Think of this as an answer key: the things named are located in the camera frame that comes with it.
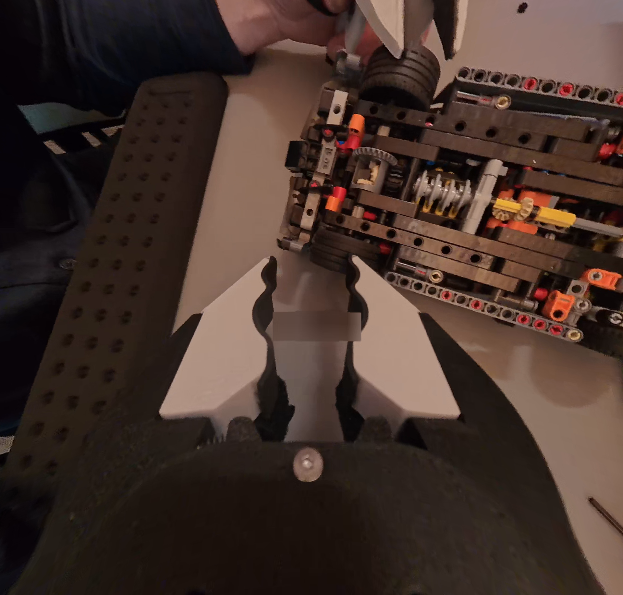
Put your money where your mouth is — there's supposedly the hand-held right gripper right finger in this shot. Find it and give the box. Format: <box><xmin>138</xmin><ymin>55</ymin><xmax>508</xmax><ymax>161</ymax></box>
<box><xmin>332</xmin><ymin>254</ymin><xmax>461</xmax><ymax>442</ymax></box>

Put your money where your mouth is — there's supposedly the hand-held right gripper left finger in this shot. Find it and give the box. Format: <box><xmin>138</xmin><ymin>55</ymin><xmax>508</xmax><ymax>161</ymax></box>
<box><xmin>158</xmin><ymin>255</ymin><xmax>295</xmax><ymax>442</ymax></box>

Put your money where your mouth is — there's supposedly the person's left forearm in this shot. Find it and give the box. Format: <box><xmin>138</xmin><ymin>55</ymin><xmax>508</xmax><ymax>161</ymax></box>
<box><xmin>0</xmin><ymin>0</ymin><xmax>256</xmax><ymax>118</ymax></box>

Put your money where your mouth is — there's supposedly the person's left hand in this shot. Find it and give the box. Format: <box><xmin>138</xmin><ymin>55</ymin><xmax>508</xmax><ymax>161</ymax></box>
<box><xmin>209</xmin><ymin>0</ymin><xmax>353</xmax><ymax>59</ymax></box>

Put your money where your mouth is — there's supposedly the lego car model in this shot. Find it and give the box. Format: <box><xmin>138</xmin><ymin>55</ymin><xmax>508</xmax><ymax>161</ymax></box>
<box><xmin>276</xmin><ymin>47</ymin><xmax>623</xmax><ymax>359</ymax></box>

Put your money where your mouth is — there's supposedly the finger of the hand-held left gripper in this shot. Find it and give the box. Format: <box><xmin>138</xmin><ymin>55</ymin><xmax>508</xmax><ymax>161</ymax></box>
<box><xmin>338</xmin><ymin>0</ymin><xmax>408</xmax><ymax>59</ymax></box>
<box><xmin>422</xmin><ymin>0</ymin><xmax>472</xmax><ymax>61</ymax></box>

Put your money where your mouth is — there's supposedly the black lego axle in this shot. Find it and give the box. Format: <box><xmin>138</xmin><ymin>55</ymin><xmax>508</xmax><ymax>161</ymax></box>
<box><xmin>588</xmin><ymin>496</ymin><xmax>623</xmax><ymax>533</ymax></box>

